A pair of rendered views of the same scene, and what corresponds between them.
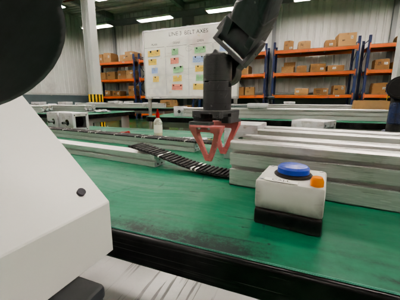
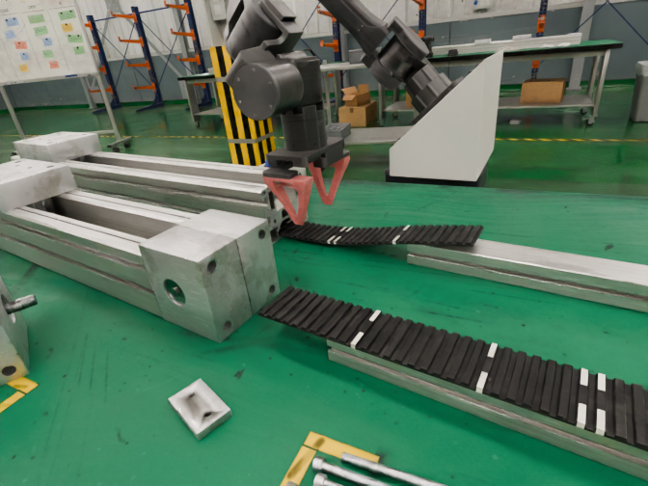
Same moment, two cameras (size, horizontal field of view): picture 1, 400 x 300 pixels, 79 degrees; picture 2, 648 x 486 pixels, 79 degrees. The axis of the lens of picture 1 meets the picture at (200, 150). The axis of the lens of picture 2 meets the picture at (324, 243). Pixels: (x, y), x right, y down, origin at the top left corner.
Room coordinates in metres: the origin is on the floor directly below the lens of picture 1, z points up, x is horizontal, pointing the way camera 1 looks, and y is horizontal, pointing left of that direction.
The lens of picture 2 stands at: (1.03, 0.04, 1.04)
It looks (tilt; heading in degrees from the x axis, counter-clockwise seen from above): 27 degrees down; 187
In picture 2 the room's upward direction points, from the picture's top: 6 degrees counter-clockwise
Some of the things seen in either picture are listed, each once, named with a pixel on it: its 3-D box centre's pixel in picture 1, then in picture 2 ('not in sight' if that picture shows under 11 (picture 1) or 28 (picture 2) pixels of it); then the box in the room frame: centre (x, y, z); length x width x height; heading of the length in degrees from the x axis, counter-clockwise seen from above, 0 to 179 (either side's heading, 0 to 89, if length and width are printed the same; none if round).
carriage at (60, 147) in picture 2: not in sight; (60, 151); (0.18, -0.65, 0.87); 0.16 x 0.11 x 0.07; 62
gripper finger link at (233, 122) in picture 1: (221, 134); (300, 189); (0.52, -0.05, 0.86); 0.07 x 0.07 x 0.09; 63
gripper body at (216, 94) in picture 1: (216, 100); (304, 131); (0.50, -0.03, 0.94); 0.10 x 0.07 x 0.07; 153
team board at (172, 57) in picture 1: (189, 96); not in sight; (3.71, 0.16, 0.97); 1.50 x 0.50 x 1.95; 69
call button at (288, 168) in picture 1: (293, 172); not in sight; (0.31, -0.12, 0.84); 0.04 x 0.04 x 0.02
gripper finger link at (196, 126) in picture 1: (211, 137); (320, 177); (0.48, -0.02, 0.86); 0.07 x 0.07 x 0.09; 63
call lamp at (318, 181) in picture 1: (317, 180); not in sight; (0.27, -0.14, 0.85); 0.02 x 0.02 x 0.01
